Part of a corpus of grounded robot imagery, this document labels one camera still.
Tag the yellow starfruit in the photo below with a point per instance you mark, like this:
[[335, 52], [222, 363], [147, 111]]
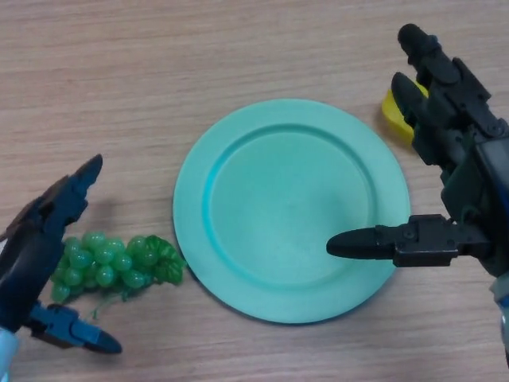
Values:
[[391, 115]]

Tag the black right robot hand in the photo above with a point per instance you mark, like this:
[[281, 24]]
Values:
[[477, 179]]

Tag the green round plate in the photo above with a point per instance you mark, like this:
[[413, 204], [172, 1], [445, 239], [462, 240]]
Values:
[[290, 215]]

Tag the green grapes bunch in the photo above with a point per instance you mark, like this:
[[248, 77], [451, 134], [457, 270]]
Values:
[[103, 258]]

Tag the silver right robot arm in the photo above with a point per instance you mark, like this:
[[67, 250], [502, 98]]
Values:
[[503, 318]]

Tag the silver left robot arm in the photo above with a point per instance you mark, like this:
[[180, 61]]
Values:
[[5, 354]]

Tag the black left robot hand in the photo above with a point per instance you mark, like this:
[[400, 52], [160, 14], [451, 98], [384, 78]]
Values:
[[24, 262]]

